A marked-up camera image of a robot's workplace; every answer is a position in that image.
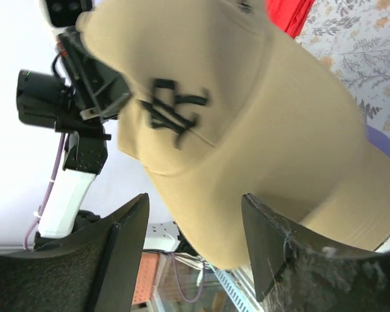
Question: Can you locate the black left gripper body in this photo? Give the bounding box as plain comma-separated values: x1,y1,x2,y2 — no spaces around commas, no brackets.
51,26,131,122

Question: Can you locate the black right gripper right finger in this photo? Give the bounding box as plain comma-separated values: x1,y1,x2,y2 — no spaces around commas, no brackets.
241,194,390,312

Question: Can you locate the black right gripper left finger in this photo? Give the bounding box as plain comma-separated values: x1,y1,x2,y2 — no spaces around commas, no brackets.
0,194,150,312

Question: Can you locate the beige baseball cap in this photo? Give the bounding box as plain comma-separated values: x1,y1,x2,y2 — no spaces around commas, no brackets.
76,1,390,269

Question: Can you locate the purple baseball cap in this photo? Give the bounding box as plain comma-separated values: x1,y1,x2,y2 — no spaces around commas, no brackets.
366,125,390,159

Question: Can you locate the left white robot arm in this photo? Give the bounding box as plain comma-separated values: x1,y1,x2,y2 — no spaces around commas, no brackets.
16,27,131,248

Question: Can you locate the red folded cloth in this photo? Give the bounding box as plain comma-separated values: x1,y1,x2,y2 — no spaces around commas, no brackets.
264,0,315,39

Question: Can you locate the floral patterned table mat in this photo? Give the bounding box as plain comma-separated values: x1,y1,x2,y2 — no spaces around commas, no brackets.
296,1,390,138

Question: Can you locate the aluminium mounting rail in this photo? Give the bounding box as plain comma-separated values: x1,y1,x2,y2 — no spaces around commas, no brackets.
211,266,263,312

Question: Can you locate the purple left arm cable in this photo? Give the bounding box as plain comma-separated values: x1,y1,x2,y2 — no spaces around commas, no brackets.
21,131,69,251

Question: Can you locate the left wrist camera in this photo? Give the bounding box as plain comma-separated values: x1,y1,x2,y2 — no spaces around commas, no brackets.
38,0,94,28

